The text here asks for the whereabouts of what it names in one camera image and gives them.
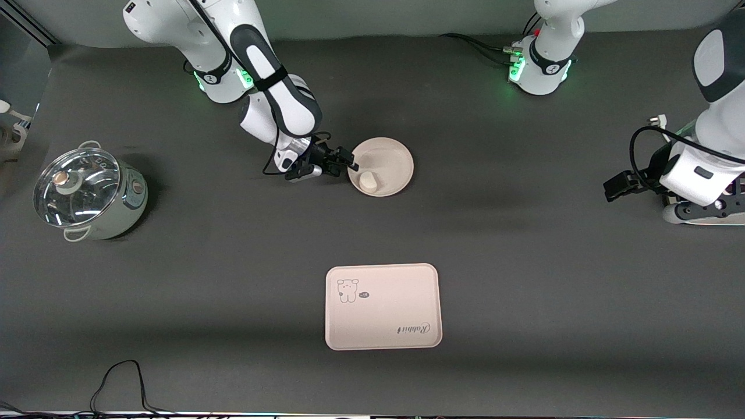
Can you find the cream round plate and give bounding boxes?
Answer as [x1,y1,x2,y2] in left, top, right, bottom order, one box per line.
[347,137,414,197]

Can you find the cream rectangular rabbit tray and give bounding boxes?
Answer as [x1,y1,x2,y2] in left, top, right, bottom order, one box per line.
[325,263,443,351]

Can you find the cream toaster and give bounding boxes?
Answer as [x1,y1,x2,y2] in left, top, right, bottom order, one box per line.
[662,203,745,226]

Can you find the pale green cooking pot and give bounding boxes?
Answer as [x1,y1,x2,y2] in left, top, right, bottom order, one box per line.
[33,141,149,242]

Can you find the glass pot lid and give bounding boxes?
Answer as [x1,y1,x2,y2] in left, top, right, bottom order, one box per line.
[33,147,122,228]

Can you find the black left arm wrist cable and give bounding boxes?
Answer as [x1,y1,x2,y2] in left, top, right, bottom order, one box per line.
[630,126,745,194]

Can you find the black arm wrist cable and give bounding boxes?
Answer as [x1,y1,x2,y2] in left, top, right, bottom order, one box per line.
[261,131,332,176]
[630,126,745,194]

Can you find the black right arm wrist cable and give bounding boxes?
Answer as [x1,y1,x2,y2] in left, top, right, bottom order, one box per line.
[261,131,332,176]

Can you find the black left arm base cable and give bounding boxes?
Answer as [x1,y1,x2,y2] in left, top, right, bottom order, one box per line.
[439,12,545,66]

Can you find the black looped table cable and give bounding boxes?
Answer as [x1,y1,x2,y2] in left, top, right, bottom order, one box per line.
[89,360,178,417]

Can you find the white bracket fixture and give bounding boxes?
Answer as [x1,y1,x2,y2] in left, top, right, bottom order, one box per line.
[0,99,33,157]

